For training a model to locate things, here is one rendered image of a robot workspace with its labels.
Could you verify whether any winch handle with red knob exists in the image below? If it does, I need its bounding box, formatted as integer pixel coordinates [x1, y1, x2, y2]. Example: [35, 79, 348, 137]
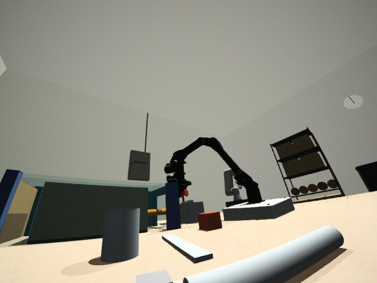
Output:
[181, 190, 194, 204]

